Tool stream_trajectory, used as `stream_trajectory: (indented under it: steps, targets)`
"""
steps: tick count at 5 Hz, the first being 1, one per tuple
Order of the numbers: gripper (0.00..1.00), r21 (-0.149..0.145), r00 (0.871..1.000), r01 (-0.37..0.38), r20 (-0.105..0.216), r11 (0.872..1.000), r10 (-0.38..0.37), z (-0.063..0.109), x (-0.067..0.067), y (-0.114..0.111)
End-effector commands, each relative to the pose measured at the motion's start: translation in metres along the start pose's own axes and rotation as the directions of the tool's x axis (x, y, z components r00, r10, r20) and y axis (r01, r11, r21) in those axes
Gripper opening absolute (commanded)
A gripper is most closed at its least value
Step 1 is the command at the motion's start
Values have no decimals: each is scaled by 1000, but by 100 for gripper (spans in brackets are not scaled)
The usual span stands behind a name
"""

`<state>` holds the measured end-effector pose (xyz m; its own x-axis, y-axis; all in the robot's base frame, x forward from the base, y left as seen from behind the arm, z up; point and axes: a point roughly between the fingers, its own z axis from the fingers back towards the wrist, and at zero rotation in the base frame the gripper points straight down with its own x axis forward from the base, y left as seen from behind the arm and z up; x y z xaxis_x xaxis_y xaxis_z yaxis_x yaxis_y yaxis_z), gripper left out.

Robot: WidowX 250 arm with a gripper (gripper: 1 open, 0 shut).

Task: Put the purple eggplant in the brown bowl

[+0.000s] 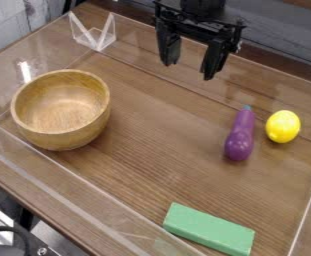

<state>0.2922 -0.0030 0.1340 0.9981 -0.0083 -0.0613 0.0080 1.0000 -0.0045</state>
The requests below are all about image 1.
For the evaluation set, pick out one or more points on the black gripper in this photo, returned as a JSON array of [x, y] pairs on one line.
[[200, 20]]

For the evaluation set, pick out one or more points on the purple toy eggplant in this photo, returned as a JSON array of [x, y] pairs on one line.
[[239, 142]]

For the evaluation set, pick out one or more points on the brown wooden bowl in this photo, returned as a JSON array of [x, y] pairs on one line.
[[61, 109]]

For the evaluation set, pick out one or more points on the yellow toy lemon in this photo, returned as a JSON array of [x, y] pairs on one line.
[[282, 126]]

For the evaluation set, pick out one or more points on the green rectangular block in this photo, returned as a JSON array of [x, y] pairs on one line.
[[208, 230]]

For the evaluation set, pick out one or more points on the clear acrylic corner bracket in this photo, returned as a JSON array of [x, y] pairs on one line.
[[93, 38]]

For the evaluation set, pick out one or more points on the clear acrylic enclosure wall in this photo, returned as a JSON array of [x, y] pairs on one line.
[[81, 211]]

